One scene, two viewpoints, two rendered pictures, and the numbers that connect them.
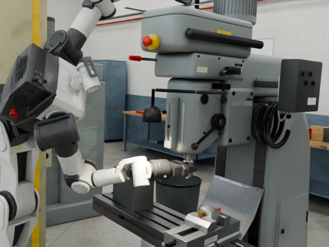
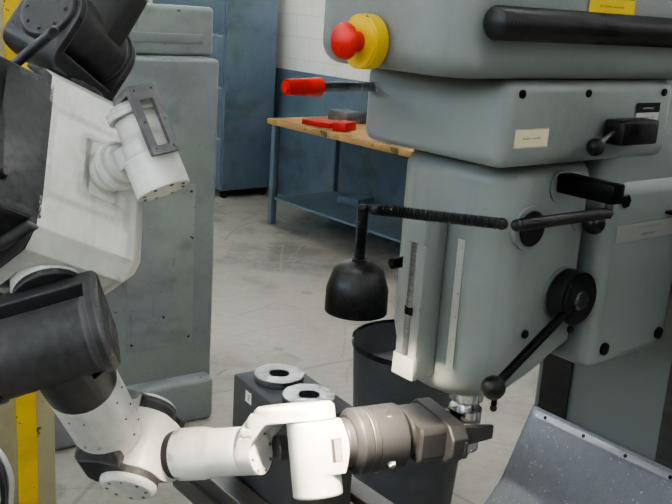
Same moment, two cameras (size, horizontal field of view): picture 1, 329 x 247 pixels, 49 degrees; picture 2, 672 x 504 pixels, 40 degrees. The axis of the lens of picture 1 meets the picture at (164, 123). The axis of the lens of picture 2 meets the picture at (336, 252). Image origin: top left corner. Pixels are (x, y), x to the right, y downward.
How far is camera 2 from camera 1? 0.41 m
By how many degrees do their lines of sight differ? 8
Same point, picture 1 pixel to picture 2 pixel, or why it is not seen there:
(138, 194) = not seen: hidden behind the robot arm
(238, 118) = (633, 276)
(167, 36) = (417, 28)
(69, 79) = (86, 153)
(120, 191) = not seen: hidden behind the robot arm
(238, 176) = (610, 425)
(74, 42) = (105, 19)
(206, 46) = (552, 60)
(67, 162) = (83, 425)
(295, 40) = not seen: outside the picture
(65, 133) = (71, 351)
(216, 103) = (567, 235)
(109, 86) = (233, 48)
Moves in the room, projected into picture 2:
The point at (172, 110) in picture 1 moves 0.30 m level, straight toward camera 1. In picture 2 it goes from (422, 262) to (429, 349)
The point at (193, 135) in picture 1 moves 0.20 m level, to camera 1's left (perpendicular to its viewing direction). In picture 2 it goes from (488, 345) to (328, 332)
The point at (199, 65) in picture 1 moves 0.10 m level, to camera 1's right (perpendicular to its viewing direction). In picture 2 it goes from (522, 125) to (611, 131)
